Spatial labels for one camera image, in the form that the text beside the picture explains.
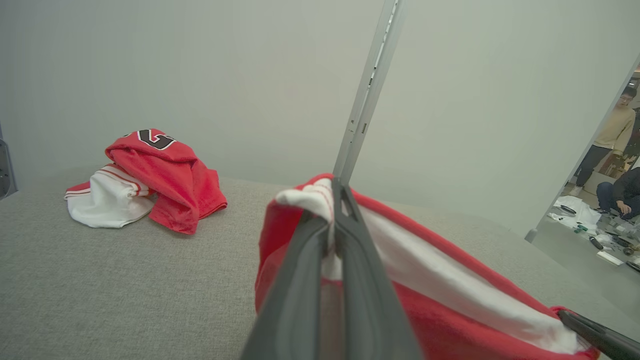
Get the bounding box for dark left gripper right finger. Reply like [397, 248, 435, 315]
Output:
[331, 180, 423, 360]

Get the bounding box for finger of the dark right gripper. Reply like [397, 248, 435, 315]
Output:
[557, 309, 640, 360]

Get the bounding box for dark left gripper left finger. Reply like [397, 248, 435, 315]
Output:
[240, 210, 335, 360]

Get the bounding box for red shorts with white stripes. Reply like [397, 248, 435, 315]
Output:
[254, 172, 601, 360]

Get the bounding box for red basketball jersey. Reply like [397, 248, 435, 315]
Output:
[64, 128, 229, 235]

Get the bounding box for white flat box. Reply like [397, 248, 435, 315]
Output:
[597, 250, 625, 267]

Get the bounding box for white sheet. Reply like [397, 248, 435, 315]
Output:
[547, 195, 604, 232]

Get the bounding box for person in black clothes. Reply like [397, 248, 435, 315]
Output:
[596, 166, 640, 222]

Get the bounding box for person in beige sweater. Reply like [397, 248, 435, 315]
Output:
[569, 86, 638, 198]

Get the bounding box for grey partition post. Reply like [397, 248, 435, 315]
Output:
[332, 0, 407, 188]

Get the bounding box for grey metal frame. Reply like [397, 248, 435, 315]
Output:
[0, 122, 19, 201]

